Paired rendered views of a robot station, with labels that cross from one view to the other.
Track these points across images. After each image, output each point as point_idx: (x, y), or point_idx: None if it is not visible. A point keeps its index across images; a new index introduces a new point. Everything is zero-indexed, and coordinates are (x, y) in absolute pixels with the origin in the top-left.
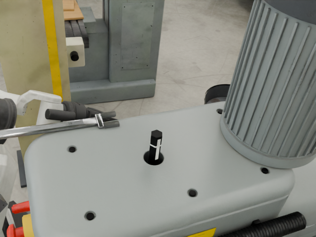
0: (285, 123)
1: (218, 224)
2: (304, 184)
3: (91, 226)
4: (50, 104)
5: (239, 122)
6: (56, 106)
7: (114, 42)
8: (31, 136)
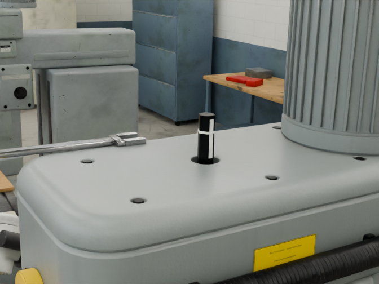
0: (369, 77)
1: (318, 227)
2: None
3: (144, 206)
4: (4, 226)
5: (309, 100)
6: (14, 229)
7: None
8: None
